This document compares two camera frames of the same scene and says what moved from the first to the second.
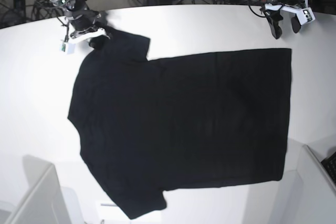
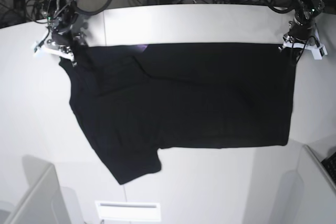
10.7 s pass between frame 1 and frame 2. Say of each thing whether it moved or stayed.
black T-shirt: moved
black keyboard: stayed
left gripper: moved
